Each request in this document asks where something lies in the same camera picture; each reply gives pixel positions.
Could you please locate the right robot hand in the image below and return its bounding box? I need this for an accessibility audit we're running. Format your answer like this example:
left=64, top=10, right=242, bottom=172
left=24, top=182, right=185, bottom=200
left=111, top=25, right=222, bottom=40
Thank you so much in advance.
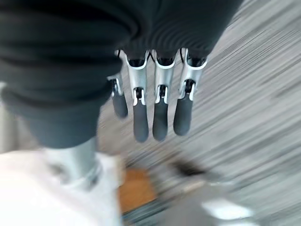
left=0, top=0, right=243, bottom=189

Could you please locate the white bed sheet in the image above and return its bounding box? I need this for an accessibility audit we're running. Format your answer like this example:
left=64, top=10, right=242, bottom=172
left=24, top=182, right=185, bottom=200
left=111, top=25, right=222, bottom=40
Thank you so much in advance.
left=0, top=81, right=123, bottom=226

